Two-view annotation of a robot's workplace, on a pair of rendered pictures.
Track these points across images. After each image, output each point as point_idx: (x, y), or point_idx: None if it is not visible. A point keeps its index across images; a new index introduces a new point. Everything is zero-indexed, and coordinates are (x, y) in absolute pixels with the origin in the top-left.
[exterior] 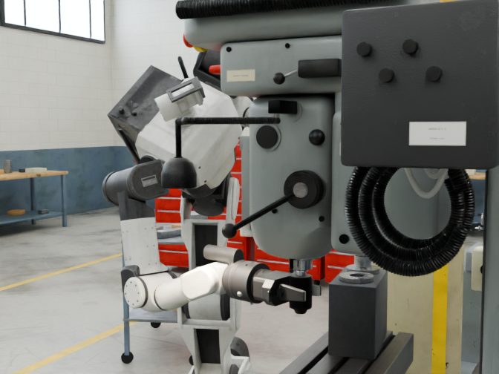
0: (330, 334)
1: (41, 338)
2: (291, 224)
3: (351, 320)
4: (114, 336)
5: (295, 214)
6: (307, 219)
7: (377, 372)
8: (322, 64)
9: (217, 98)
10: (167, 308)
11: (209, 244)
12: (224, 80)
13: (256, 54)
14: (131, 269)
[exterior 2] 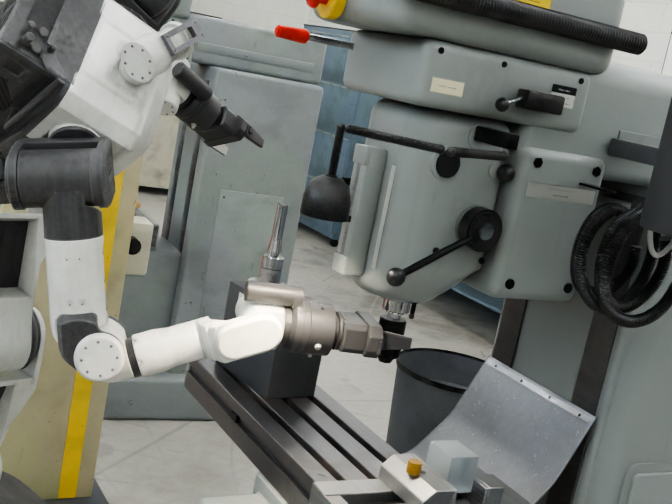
0: (273, 373)
1: None
2: (449, 266)
3: (299, 354)
4: None
5: (456, 255)
6: (466, 261)
7: (341, 410)
8: (551, 101)
9: None
10: (152, 374)
11: (248, 280)
12: (426, 88)
13: (469, 65)
14: (91, 321)
